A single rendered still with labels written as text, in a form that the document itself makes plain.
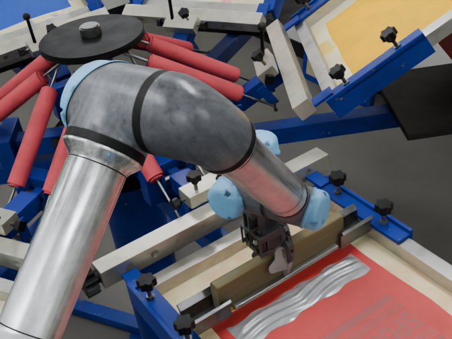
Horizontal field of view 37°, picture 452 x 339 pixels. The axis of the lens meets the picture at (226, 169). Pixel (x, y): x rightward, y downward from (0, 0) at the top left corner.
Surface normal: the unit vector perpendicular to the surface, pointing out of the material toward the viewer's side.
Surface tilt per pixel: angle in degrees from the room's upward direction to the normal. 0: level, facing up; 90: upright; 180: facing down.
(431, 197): 0
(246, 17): 32
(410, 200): 0
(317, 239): 90
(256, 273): 90
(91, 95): 38
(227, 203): 90
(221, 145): 89
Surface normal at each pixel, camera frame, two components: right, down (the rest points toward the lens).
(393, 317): -0.12, -0.81
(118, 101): -0.48, -0.08
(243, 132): 0.79, -0.03
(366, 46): -0.62, -0.62
